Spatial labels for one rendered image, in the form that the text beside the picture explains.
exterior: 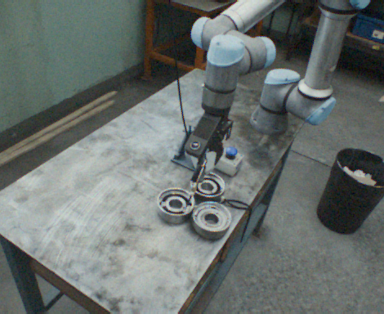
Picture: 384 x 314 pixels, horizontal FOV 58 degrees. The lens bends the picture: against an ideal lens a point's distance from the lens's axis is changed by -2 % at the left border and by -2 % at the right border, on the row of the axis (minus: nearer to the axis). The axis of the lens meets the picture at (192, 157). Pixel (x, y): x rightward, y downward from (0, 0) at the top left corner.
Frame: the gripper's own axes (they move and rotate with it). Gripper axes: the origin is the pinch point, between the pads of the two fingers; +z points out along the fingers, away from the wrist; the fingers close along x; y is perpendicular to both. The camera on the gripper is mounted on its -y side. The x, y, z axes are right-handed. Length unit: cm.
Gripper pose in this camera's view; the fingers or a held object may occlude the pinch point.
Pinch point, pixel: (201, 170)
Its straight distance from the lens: 94.6
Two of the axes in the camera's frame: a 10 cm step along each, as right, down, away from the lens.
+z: -1.2, 7.7, 6.2
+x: -8.6, -3.9, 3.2
